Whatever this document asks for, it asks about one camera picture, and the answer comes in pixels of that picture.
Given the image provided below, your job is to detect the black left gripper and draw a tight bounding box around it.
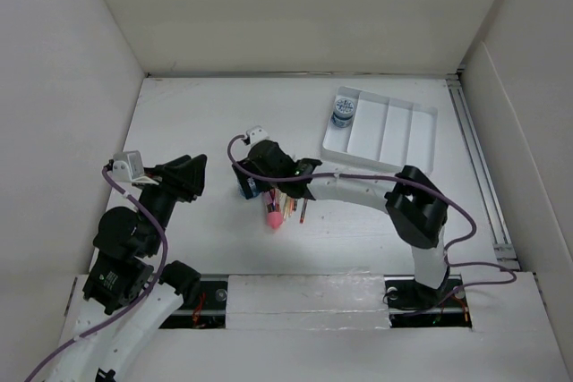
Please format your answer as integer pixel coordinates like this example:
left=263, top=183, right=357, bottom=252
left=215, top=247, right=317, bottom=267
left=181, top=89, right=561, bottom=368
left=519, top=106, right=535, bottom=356
left=134, top=151, right=207, bottom=252

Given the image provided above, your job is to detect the blue cleaning gel jar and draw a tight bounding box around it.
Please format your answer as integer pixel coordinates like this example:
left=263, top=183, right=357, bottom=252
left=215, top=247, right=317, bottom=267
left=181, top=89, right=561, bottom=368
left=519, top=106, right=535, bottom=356
left=237, top=177, right=261, bottom=199
left=330, top=97, right=357, bottom=129

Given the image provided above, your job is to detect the clear marker tube pink cap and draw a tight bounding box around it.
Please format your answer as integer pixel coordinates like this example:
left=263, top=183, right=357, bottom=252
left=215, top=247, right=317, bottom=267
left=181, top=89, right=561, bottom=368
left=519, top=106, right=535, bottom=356
left=262, top=190, right=284, bottom=230

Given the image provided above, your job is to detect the red gel pen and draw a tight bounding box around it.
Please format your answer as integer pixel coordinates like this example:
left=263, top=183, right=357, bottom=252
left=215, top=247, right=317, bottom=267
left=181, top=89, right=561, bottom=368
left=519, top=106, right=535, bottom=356
left=299, top=199, right=309, bottom=224

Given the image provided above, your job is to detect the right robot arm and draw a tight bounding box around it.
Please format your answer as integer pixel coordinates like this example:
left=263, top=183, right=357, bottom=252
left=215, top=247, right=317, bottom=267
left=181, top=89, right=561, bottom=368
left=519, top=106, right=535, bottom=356
left=229, top=140, right=449, bottom=310

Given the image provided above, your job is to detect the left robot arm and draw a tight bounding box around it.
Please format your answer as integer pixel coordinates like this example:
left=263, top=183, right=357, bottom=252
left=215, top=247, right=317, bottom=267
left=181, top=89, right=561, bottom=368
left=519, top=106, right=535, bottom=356
left=48, top=151, right=207, bottom=381

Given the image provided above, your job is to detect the cream highlighter pen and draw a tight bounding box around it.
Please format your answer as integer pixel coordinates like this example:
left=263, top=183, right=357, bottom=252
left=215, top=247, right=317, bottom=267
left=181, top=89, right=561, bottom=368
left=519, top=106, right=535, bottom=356
left=280, top=192, right=290, bottom=213

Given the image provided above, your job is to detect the white compartment organizer tray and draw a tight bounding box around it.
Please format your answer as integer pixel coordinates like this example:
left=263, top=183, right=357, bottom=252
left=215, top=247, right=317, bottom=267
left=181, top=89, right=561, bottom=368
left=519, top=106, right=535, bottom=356
left=321, top=87, right=438, bottom=175

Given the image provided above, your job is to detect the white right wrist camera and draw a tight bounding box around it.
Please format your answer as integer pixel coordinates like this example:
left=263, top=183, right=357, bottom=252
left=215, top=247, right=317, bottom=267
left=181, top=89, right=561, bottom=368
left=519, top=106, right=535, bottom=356
left=243, top=125, right=269, bottom=147

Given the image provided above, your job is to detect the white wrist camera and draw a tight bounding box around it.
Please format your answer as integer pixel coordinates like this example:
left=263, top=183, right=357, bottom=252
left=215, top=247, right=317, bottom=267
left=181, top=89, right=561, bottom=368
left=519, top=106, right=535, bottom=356
left=243, top=125, right=269, bottom=147
left=110, top=150, right=158, bottom=185

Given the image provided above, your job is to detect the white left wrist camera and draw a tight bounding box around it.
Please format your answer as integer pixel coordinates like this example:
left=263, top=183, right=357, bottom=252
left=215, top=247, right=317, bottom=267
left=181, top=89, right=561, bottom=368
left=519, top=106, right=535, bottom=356
left=110, top=150, right=158, bottom=185

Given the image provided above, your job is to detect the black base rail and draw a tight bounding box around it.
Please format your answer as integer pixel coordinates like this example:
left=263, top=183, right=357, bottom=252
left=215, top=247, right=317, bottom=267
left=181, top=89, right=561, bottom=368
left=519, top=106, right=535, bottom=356
left=162, top=273, right=472, bottom=331

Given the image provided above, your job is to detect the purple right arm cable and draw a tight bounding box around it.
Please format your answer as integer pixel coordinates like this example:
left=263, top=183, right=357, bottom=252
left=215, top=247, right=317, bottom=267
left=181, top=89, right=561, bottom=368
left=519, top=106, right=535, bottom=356
left=227, top=132, right=520, bottom=314

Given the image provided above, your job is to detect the aluminium side rail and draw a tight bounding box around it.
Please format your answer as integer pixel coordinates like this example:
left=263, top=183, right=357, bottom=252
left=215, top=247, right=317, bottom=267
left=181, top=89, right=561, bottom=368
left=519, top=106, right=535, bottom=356
left=446, top=74, right=521, bottom=271

